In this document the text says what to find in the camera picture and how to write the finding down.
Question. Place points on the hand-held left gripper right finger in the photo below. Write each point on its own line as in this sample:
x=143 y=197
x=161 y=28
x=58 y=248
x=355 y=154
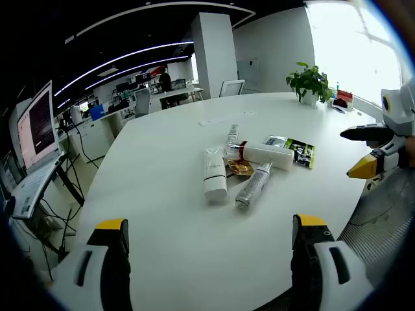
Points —
x=330 y=275

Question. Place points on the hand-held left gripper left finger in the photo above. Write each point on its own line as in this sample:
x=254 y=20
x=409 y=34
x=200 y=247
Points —
x=97 y=275

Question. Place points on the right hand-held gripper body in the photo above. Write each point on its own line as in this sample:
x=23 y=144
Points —
x=400 y=110

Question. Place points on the black green skincare sachet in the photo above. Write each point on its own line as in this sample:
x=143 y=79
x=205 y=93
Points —
x=303 y=155

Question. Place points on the white red-collar pump skincare bottle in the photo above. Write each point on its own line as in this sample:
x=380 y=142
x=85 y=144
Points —
x=269 y=155

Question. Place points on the large clear skincare bottle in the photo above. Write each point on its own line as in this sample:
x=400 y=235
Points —
x=251 y=188

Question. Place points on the gold foil skincare sachet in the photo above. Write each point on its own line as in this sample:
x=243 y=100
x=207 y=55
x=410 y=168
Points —
x=241 y=168

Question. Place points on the small clear skincare bottle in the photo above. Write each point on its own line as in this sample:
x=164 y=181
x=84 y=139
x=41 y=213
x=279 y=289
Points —
x=233 y=133

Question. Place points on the white skincare tube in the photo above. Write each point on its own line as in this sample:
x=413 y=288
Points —
x=214 y=175

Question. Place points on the blue storage bin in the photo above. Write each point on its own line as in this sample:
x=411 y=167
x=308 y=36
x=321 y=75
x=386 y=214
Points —
x=97 y=112

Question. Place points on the person's right hand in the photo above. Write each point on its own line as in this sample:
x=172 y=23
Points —
x=411 y=145

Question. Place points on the red box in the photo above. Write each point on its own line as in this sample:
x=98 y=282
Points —
x=344 y=95

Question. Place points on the white mesh office chair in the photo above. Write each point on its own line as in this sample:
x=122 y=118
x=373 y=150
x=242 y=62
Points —
x=382 y=220

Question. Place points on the green potted plant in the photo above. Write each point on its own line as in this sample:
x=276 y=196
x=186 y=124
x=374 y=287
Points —
x=308 y=81

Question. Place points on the black laptop stand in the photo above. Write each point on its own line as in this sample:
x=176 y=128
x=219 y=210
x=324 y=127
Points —
x=69 y=184

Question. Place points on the long white office counter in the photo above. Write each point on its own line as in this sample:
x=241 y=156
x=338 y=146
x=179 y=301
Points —
x=97 y=136

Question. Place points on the white table socket cover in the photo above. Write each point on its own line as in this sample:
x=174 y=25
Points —
x=210 y=122

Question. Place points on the silver laptop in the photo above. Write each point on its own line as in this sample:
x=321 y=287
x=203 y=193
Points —
x=39 y=129

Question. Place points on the white square column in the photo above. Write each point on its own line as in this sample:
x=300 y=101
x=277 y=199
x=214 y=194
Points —
x=214 y=58

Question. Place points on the grey office chair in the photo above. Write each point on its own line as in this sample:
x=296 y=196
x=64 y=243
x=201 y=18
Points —
x=142 y=102

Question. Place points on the white trestle office desk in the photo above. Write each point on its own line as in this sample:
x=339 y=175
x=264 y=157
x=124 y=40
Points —
x=178 y=92

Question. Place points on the white frame office chair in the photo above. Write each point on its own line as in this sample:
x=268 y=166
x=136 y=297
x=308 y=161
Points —
x=231 y=87

